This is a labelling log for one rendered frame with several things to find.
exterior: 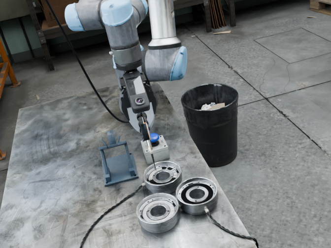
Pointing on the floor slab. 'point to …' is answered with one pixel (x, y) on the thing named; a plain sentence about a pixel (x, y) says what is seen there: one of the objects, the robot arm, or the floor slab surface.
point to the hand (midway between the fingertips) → (144, 128)
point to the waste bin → (213, 122)
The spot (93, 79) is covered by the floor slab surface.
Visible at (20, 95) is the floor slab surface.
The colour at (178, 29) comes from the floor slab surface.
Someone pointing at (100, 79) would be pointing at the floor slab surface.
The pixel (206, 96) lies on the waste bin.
